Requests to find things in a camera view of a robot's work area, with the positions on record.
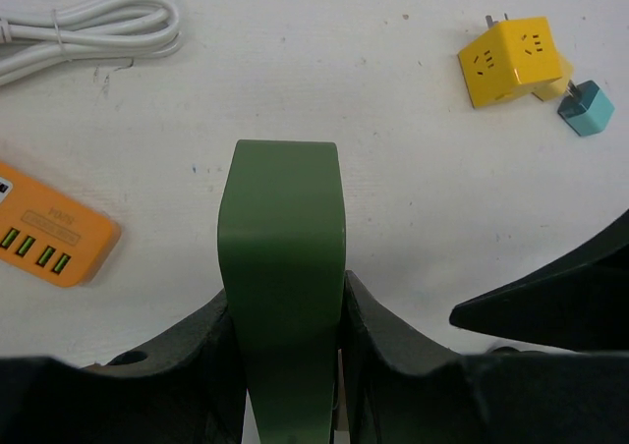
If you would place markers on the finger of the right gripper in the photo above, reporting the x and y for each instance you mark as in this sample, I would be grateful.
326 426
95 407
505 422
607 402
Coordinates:
578 302

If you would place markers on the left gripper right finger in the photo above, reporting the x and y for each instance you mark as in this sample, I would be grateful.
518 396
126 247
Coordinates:
402 387

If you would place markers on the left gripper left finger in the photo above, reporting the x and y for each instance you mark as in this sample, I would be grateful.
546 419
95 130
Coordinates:
186 385

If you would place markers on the green power strip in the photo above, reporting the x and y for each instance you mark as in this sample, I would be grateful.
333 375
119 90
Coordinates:
281 241

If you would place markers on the blue plug adapter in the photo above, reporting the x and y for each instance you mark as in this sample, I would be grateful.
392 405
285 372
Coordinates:
585 109

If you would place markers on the orange power strip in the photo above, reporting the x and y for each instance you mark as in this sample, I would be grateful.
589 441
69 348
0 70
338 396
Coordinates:
50 235

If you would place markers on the yellow cube socket adapter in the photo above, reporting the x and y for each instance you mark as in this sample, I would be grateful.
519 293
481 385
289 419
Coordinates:
512 58

